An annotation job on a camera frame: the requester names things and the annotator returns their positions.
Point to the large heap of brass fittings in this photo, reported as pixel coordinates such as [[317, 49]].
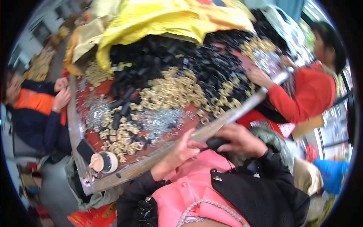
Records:
[[170, 90]]

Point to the heap of silver screws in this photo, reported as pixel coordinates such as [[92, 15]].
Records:
[[160, 122], [265, 61], [96, 113]]

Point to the red box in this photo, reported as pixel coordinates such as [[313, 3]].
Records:
[[279, 129]]

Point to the blue plastic bag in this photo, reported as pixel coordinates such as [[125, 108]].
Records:
[[331, 176]]

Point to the black handheld device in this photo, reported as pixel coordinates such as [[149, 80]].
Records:
[[215, 143]]

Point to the person's right hand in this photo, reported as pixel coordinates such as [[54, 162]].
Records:
[[246, 142]]

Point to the person's left hand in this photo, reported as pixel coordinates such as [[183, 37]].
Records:
[[173, 161]]

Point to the person's body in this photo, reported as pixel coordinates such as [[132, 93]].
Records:
[[198, 195]]

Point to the tan woven sack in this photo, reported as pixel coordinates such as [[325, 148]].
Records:
[[85, 39]]

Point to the yellow plastic bag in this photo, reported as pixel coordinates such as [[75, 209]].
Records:
[[158, 19]]

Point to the white tape roll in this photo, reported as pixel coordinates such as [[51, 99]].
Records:
[[106, 162]]

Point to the grey-green cloth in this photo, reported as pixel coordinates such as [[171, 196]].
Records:
[[273, 139], [93, 198]]

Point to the red plastic bag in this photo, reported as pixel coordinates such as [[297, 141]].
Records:
[[93, 217]]

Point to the flat black object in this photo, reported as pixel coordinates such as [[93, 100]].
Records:
[[85, 150]]

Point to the heap of black plastic parts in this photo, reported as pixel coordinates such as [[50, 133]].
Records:
[[175, 56]]

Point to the person's right fingers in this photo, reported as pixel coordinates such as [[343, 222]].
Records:
[[228, 130]]

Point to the person's left fingers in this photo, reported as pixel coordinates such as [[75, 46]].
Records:
[[189, 147]]

